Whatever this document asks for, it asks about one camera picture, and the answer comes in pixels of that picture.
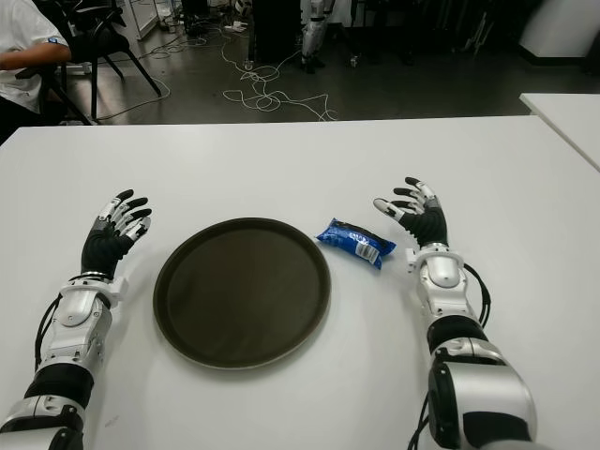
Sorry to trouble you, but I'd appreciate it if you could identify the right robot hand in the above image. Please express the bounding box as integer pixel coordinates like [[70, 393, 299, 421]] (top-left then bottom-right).
[[372, 176, 452, 249]]

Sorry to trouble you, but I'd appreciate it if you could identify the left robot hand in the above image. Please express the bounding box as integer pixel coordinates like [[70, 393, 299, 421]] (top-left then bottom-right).
[[80, 188, 154, 282]]

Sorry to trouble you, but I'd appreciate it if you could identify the blue Oreo packet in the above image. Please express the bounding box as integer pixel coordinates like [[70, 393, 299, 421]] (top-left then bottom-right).
[[314, 216, 398, 271]]

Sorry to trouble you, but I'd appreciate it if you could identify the round brown tray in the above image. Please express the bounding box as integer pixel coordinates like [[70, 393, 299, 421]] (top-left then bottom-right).
[[152, 216, 333, 371]]

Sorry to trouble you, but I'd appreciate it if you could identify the white side table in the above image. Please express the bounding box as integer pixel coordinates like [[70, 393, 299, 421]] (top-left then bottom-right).
[[518, 92, 600, 173]]

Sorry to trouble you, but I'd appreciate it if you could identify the black chair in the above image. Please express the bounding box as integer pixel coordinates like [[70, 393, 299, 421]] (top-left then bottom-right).
[[14, 63, 95, 127], [67, 0, 163, 121]]

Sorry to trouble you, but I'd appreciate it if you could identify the seated person white shirt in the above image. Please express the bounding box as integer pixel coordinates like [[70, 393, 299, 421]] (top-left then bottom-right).
[[0, 0, 72, 144]]

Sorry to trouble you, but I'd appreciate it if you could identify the white panel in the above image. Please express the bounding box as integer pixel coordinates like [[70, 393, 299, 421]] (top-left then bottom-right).
[[128, 0, 160, 41]]

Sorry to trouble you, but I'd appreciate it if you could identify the white cabinet black base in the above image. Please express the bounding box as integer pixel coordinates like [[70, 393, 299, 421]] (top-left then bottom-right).
[[517, 0, 600, 60]]

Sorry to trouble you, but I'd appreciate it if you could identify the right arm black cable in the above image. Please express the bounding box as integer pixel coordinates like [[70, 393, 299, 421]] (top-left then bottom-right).
[[407, 262, 493, 450]]

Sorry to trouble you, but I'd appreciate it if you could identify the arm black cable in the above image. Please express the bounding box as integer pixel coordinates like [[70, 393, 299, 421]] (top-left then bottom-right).
[[33, 292, 65, 374], [407, 262, 493, 450]]

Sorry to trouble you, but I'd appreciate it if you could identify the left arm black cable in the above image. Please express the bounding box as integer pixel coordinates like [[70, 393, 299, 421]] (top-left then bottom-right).
[[33, 292, 65, 374]]

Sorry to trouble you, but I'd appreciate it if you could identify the tangled white floor cable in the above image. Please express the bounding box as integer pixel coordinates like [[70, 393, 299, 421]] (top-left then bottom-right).
[[219, 27, 338, 122]]

